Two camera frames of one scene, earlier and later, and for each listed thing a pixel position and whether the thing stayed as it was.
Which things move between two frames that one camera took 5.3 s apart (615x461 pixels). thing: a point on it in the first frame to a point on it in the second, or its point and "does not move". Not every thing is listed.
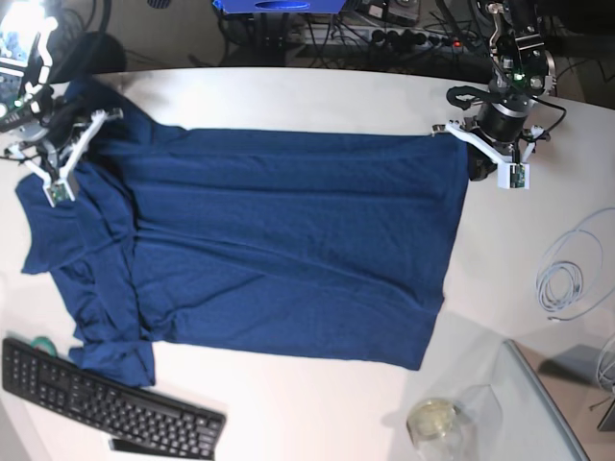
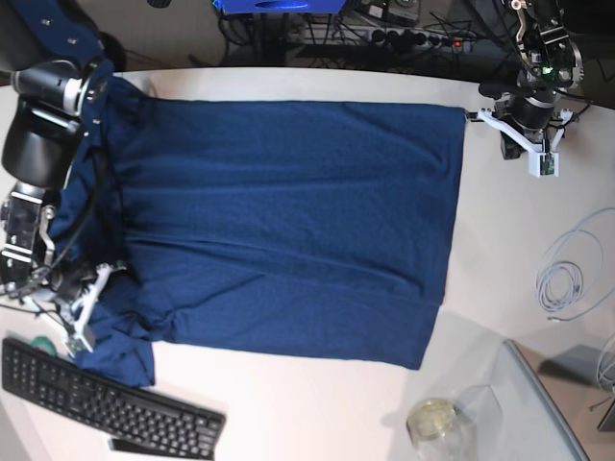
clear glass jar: (470, 430) does not move
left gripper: (46, 119) to (58, 291)
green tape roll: (45, 343) does not move
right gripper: (504, 127) to (532, 115)
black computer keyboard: (126, 413) does not move
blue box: (281, 6) does not move
